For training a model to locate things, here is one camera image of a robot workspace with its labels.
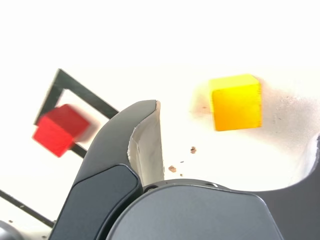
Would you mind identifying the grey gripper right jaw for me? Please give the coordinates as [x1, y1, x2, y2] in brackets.
[96, 133, 320, 240]

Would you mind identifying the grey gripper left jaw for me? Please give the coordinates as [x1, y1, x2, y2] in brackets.
[49, 99, 166, 240]

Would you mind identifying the red cube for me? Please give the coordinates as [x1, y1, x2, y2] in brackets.
[31, 103, 91, 158]

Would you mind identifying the yellow cube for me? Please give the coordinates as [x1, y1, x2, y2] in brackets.
[208, 73, 263, 132]

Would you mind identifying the black tape square outline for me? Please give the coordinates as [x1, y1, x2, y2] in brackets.
[34, 67, 120, 160]

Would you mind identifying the black tape strip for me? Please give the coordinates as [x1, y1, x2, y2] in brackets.
[0, 189, 55, 228]

